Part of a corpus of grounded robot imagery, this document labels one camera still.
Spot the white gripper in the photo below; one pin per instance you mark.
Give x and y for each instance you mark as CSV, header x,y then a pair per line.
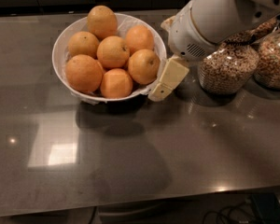
x,y
183,34

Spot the black power adapter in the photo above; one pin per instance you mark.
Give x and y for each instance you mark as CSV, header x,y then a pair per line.
x,y
266,208

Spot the white paper bowl liner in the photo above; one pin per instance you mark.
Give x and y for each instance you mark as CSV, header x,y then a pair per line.
x,y
127,24

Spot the front peeled-look orange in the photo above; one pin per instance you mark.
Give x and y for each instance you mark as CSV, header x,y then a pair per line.
x,y
116,83

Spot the back right glass jar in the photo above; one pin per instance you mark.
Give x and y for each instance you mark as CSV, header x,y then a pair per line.
x,y
268,40

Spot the white bowl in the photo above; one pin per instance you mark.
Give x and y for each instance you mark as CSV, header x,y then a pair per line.
x,y
59,44

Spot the front glass cereal jar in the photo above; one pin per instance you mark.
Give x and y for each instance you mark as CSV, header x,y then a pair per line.
x,y
226,70

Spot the left front large orange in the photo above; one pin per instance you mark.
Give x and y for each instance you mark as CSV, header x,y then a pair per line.
x,y
83,73

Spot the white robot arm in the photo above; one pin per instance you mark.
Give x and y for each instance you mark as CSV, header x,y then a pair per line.
x,y
198,29

